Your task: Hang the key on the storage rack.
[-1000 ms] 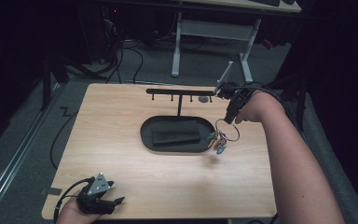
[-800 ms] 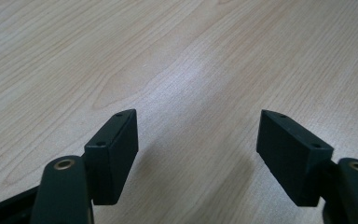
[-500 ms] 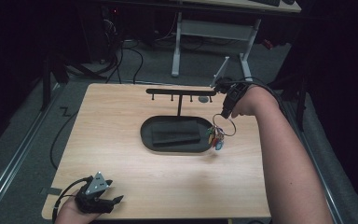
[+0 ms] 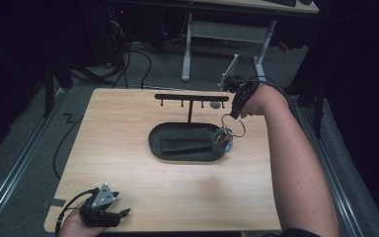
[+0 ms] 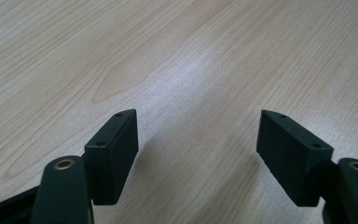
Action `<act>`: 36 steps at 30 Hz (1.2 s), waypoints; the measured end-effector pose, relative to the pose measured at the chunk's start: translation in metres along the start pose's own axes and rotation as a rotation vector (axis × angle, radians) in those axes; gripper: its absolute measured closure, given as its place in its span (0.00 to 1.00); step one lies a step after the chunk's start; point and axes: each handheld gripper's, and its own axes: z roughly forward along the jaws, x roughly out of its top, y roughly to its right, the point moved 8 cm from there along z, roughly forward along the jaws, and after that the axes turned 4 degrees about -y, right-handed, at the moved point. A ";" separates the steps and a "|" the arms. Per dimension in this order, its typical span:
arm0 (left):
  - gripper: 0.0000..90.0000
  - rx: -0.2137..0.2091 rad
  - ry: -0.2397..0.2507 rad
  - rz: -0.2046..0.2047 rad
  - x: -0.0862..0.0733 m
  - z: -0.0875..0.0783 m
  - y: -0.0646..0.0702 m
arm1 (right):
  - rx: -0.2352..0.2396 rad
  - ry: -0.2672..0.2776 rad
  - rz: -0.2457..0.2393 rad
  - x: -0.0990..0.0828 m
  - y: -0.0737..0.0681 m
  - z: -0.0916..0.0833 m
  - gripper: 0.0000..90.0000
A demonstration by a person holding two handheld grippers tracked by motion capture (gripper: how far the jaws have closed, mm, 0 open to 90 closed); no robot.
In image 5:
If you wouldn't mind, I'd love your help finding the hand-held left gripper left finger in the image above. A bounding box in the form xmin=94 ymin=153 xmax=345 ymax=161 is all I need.
xmin=83 ymin=108 xmax=140 ymax=206

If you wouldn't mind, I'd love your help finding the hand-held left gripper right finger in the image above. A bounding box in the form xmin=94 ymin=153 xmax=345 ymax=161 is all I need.
xmin=255 ymin=108 xmax=335 ymax=208

